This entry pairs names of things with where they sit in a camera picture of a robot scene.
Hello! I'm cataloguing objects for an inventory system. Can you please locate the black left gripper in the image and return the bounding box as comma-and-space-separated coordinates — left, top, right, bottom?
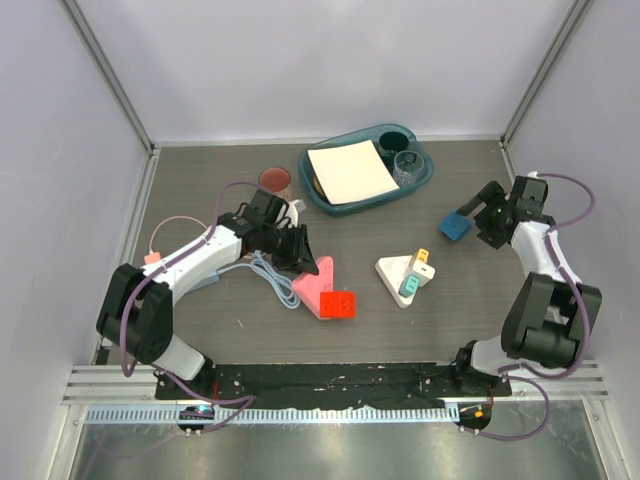
261, 222, 318, 276

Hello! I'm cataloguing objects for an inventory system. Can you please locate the pink triangular power strip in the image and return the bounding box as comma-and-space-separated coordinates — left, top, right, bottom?
292, 256, 334, 320

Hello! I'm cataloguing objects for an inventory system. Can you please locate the blue cube socket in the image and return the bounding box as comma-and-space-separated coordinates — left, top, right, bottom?
439, 211, 473, 242

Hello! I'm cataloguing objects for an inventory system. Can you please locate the red cube socket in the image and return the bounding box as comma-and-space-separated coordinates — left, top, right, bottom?
319, 290, 357, 319

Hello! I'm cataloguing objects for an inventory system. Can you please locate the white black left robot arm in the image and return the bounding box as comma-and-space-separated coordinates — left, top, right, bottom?
96, 188, 319, 399

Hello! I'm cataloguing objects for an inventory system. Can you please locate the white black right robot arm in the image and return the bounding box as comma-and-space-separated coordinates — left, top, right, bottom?
451, 172, 602, 395

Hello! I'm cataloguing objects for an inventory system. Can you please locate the yellow plug adapter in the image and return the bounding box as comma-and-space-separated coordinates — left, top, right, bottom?
413, 248, 430, 264

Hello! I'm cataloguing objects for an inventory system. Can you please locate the white plug adapter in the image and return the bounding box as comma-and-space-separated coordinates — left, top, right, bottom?
410, 260, 436, 287

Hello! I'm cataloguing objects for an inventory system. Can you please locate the teal plug adapter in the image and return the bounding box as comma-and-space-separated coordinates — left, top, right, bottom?
398, 275, 420, 298

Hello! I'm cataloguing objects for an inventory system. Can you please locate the pink charger plug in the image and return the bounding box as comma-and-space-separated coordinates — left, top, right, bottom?
144, 251, 162, 265

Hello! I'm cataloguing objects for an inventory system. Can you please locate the clear glass cup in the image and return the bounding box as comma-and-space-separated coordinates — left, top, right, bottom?
392, 150, 425, 188

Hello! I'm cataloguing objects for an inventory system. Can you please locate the white triangular power strip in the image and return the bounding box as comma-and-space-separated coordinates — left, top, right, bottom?
375, 255, 422, 308

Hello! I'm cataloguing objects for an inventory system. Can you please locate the teal plastic tray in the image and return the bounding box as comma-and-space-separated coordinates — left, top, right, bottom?
297, 123, 434, 217

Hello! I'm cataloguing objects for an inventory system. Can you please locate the white paper sheet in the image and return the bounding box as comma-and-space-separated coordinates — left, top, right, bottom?
308, 140, 399, 205

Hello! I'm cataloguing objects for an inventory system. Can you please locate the dark green cup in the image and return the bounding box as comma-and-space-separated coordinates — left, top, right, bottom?
378, 131, 409, 158

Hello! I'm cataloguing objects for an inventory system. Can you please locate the light blue power cord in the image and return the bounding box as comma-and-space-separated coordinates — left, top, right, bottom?
217, 250, 301, 311

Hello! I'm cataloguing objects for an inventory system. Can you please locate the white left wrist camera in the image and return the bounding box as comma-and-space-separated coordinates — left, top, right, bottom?
277, 199, 306, 229

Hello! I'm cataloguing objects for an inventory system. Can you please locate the pink charging cable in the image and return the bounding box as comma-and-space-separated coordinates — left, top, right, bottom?
148, 215, 209, 257

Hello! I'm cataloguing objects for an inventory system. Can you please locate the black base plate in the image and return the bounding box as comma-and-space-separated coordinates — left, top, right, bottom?
155, 362, 512, 410

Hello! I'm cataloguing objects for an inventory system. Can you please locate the perforated cable duct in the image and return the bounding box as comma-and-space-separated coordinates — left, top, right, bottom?
84, 403, 459, 425

